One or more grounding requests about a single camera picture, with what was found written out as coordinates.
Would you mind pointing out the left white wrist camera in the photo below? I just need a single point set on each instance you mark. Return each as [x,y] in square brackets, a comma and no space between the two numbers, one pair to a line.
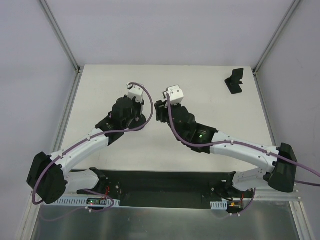
[135,92]

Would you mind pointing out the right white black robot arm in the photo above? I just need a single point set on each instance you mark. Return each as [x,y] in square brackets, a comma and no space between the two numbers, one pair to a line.
[275,166]

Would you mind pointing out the white slotted cable duct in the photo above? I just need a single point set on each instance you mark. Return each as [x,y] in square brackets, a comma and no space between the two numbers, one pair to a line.
[219,205]
[86,202]

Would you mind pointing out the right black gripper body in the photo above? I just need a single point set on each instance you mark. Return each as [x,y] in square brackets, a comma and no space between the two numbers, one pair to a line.
[160,111]

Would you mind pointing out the black angled phone stand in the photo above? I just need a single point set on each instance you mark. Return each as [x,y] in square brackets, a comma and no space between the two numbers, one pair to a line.
[234,82]

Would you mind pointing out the right aluminium frame post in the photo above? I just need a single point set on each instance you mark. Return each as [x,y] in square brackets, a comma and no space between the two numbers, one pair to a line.
[294,5]

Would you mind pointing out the left aluminium frame post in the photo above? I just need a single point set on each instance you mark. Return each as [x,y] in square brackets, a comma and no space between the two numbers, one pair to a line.
[59,34]

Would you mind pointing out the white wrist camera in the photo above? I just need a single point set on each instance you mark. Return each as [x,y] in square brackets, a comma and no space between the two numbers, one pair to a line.
[135,92]
[175,94]

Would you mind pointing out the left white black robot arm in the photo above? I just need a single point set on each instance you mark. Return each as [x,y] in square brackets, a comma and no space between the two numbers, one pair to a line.
[50,175]

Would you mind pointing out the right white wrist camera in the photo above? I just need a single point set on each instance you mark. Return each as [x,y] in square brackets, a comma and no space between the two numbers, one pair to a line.
[175,94]

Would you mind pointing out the black round-base phone stand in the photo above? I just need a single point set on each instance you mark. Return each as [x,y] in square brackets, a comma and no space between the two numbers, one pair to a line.
[138,123]

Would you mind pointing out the aluminium frame post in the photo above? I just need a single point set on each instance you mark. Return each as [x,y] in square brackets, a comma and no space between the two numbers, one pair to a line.
[59,34]
[294,5]

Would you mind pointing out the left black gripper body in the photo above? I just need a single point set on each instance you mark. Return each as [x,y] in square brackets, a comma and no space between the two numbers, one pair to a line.
[139,119]

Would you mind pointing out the white slotted cable duct right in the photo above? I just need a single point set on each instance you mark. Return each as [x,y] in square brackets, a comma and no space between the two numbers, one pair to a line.
[219,205]

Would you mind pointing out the white slotted cable duct left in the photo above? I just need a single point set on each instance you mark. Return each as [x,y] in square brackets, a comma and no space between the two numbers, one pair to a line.
[86,202]

